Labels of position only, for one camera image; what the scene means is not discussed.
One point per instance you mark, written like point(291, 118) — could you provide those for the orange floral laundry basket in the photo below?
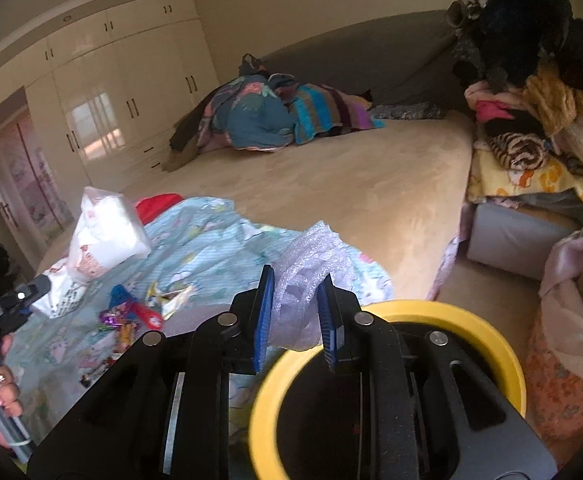
point(556, 400)

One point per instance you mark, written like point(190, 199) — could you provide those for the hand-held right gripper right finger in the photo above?
point(327, 330)

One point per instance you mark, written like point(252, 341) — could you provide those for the clear bubble wrap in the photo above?
point(306, 270)

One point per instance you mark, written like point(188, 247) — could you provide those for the purple foil candy wrapper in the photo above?
point(108, 319)

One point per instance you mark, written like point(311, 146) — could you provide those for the small dark wrapper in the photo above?
point(93, 372)

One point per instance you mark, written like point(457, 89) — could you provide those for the red cloth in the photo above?
point(154, 207)

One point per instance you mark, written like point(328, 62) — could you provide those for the pile of clothes on box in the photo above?
point(521, 180)

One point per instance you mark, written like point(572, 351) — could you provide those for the yellow furry plush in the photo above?
point(556, 95)

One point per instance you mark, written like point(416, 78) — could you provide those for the brown cloth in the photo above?
point(186, 140)

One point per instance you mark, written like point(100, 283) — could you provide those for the dark cloth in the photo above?
point(252, 64)

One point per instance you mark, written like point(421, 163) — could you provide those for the white printed plastic bag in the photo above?
point(61, 290)

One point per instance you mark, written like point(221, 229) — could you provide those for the white tissue pack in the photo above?
point(106, 235)

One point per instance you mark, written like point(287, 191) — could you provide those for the yellow rimmed black bin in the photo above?
point(491, 330)

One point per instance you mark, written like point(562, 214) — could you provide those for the beige bed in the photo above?
point(346, 180)

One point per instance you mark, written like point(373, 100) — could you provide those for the cream glossy wardrobe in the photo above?
point(101, 85)

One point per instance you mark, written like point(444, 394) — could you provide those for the red snack wrapper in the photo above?
point(146, 312)

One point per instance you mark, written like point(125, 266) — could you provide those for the grey storage bench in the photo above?
point(511, 235)

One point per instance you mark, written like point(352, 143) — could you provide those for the blue floral quilt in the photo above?
point(251, 115)

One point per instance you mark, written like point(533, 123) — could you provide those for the orange candy wrapper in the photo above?
point(126, 337)

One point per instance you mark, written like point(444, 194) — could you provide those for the lilac cloth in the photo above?
point(571, 270)

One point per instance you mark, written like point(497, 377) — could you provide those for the yellow white wrapper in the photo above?
point(171, 300)

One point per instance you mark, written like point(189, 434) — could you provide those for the light blue cartoon blanket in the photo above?
point(211, 245)

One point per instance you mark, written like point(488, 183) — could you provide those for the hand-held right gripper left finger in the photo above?
point(264, 320)

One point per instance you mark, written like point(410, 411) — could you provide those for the tiger striped cloth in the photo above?
point(516, 152)

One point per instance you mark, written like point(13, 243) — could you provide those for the pink door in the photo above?
point(26, 180)

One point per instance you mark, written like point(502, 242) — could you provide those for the grey headboard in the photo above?
point(396, 55)

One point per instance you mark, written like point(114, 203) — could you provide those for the pink cloth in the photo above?
point(491, 107)

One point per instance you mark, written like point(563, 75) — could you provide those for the grey patterned cloth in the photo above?
point(406, 110)

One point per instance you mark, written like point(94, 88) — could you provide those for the striped colourful blanket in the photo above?
point(321, 110)

